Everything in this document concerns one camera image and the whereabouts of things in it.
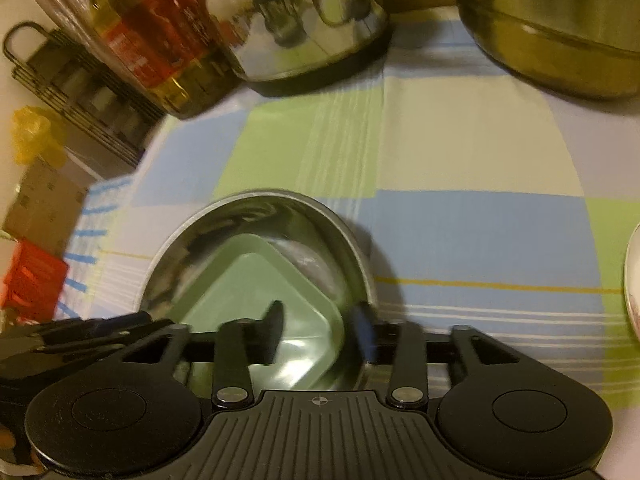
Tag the checkered pastel tablecloth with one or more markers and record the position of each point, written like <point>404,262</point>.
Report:
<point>450,160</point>

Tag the red box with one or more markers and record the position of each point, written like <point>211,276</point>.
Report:
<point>30,280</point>

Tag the yellow plastic bag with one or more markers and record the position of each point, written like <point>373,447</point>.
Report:
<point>32,132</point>

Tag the blue grid patterned cloth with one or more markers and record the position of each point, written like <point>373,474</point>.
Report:
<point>87,240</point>

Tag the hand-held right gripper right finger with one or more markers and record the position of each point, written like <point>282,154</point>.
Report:
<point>362,332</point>

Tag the cardboard box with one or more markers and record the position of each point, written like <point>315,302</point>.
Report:
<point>40,205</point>

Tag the large steel plate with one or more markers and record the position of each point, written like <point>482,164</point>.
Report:
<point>210,225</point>

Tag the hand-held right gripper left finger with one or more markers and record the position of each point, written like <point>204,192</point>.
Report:
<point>272,332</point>

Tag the steel kettle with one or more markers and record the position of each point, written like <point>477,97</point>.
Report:
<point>280,20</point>

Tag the cooking oil bottle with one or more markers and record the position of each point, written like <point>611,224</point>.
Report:
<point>150,35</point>

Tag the black folding metal rack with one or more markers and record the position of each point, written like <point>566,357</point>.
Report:
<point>75,90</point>

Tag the steel steamer pot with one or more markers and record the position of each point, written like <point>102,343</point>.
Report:
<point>550,25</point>

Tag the white dish with blue flower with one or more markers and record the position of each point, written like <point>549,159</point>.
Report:
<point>634,290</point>

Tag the green square plate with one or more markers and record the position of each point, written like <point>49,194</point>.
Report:
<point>240,280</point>

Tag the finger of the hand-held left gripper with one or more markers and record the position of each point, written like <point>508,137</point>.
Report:
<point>95,332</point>

